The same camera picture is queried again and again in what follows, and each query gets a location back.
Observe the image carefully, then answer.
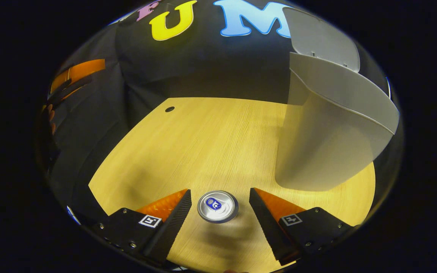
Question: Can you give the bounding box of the wooden desktop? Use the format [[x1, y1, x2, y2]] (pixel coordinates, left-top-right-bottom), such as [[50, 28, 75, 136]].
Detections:
[[88, 97, 376, 273]]

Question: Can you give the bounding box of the silver pop can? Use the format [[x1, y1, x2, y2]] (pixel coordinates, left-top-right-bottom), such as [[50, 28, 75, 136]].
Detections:
[[197, 190, 239, 224]]

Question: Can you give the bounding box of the white desktop garbage bin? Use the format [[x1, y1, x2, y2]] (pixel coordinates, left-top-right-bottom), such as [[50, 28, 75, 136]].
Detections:
[[275, 7, 400, 192]]

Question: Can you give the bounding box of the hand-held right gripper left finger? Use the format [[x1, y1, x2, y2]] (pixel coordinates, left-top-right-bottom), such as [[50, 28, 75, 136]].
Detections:
[[91, 188, 192, 266]]

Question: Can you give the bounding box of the black backdrop cloth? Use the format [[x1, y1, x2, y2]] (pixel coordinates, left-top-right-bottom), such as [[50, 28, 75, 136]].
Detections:
[[46, 0, 393, 213]]

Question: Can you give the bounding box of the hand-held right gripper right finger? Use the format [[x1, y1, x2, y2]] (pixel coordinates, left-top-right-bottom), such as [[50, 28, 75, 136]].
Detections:
[[249, 187, 359, 266]]

